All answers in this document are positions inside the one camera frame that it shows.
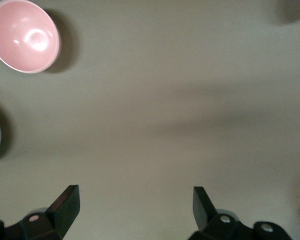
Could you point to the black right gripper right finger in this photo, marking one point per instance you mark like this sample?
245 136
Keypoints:
205 212

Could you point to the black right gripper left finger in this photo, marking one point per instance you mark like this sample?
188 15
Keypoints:
62 212

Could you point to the brown table cover sheet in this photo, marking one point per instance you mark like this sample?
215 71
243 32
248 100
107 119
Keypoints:
152 100

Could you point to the small pink bowl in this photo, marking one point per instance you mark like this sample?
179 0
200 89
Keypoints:
22 35

